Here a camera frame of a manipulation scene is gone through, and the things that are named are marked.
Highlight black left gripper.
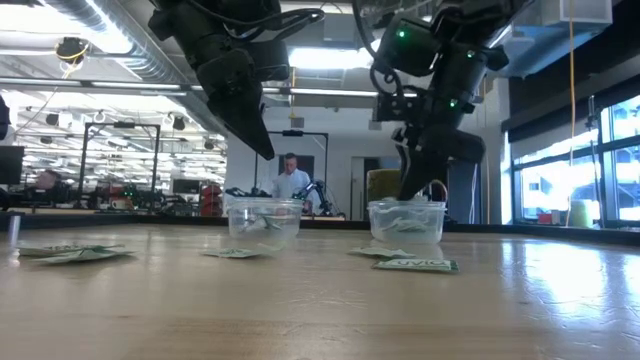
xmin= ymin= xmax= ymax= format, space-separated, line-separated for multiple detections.
xmin=196 ymin=47 xmax=276 ymax=161

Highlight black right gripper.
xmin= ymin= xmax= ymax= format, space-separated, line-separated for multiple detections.
xmin=394 ymin=124 xmax=486 ymax=202

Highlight clear plastic container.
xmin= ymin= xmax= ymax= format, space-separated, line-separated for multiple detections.
xmin=367 ymin=200 xmax=448 ymax=246
xmin=226 ymin=197 xmax=306 ymax=240

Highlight banknotes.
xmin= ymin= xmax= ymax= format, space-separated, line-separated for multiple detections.
xmin=33 ymin=248 xmax=137 ymax=266

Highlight black cabinet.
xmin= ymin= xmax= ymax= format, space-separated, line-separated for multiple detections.
xmin=446 ymin=158 xmax=482 ymax=225

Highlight person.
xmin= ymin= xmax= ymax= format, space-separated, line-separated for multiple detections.
xmin=271 ymin=152 xmax=315 ymax=201
xmin=33 ymin=168 xmax=72 ymax=205

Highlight red tool cart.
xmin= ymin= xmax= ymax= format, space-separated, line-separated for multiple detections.
xmin=198 ymin=182 xmax=225 ymax=218

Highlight long ceiling light strip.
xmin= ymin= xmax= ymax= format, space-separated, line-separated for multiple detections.
xmin=0 ymin=76 xmax=419 ymax=100

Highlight large window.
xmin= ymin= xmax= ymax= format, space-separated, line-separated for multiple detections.
xmin=499 ymin=94 xmax=640 ymax=229

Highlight grey ceiling box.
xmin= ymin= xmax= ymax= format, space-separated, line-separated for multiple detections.
xmin=322 ymin=12 xmax=360 ymax=44

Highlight yellow-green container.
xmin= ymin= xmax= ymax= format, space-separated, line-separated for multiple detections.
xmin=568 ymin=199 xmax=595 ymax=230

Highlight black ceiling spotlight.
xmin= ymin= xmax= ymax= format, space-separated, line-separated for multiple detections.
xmin=53 ymin=36 xmax=92 ymax=66

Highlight white ceiling box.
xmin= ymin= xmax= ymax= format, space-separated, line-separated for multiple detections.
xmin=542 ymin=0 xmax=615 ymax=27

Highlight black monitor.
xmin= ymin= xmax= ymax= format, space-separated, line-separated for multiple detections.
xmin=0 ymin=145 xmax=26 ymax=186

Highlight black gantry frame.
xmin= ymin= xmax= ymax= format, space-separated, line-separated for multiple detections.
xmin=76 ymin=120 xmax=162 ymax=210
xmin=252 ymin=128 xmax=331 ymax=217

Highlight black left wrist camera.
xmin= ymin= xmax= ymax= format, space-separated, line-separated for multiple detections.
xmin=249 ymin=38 xmax=292 ymax=82

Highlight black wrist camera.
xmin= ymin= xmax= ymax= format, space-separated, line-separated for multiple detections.
xmin=374 ymin=92 xmax=420 ymax=125
xmin=249 ymin=38 xmax=292 ymax=82

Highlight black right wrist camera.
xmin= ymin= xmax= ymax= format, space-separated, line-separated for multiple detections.
xmin=374 ymin=92 xmax=420 ymax=125

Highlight silver ventilation duct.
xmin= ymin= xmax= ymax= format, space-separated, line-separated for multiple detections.
xmin=44 ymin=0 xmax=229 ymax=134

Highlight silver metal post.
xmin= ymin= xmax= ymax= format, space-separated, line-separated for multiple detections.
xmin=7 ymin=212 xmax=23 ymax=249

